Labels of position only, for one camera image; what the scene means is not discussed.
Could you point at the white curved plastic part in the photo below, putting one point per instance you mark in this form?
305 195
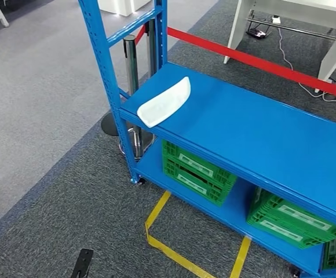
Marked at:
164 103

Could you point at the blue metal shelf rack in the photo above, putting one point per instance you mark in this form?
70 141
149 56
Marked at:
243 130

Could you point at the red barrier belt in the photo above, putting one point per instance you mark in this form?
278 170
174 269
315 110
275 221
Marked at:
257 61

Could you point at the white lit plinth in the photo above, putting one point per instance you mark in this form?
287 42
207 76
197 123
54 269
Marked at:
121 5

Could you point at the black router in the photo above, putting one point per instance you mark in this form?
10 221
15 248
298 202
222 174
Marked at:
257 33

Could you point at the white power adapter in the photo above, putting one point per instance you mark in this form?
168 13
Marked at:
276 18

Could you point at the white desk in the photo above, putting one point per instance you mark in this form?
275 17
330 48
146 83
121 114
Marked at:
301 15

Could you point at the dark metal stanchion post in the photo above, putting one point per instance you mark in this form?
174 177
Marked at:
133 92
151 50

